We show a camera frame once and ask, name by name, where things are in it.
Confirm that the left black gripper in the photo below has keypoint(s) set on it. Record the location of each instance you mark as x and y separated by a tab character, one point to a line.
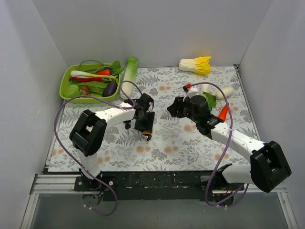
144	125

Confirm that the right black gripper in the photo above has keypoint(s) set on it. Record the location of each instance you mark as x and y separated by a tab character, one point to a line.
179	109

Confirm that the yellow padlock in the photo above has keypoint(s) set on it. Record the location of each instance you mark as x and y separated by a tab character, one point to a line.
147	135

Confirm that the orange padlock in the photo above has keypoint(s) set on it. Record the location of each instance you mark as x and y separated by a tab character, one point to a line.
127	124

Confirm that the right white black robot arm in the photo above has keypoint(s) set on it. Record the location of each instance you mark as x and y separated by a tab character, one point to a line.
267	166

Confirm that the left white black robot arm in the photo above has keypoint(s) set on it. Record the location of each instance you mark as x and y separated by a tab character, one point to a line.
88	133

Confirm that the floral table mat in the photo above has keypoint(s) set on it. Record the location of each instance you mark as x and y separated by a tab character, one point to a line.
176	144

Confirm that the green bok choy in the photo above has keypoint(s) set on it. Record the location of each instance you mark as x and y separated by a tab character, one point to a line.
210	99

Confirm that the purple eggplant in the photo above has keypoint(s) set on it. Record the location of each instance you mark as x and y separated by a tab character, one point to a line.
110	89

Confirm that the green napa cabbage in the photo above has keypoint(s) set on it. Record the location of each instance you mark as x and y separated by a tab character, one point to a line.
130	74

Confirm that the orange carrot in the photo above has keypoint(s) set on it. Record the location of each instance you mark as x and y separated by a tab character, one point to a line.
223	113

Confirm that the yellow white cabbage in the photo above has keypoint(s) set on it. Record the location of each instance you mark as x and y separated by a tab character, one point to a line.
199	65

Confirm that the green leafy vegetable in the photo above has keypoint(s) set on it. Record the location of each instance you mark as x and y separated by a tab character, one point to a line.
95	87

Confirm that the white radish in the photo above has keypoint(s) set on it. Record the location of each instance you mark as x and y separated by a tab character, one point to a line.
226	92

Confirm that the green spinach leaf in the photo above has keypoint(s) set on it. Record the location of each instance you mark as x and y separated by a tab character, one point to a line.
116	68

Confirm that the small orange pepper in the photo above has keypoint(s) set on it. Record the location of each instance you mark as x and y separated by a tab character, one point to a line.
104	72

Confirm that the brown mushroom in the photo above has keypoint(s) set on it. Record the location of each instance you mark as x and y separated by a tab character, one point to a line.
85	90

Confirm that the green long beans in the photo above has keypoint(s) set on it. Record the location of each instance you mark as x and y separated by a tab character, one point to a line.
90	62

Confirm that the round green cabbage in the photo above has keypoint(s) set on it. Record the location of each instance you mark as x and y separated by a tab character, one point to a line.
71	91

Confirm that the red chili pepper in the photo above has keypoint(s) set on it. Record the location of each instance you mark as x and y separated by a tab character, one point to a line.
86	80

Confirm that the white green leek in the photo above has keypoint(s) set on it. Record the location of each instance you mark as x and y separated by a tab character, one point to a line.
81	74

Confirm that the green plastic tray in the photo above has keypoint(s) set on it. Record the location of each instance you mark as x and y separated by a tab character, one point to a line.
66	82

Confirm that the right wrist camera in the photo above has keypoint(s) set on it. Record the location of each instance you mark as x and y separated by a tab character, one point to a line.
190	91

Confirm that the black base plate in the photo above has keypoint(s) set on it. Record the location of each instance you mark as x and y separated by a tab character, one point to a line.
147	185

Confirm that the aluminium frame rail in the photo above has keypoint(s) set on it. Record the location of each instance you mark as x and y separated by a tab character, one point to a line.
56	183

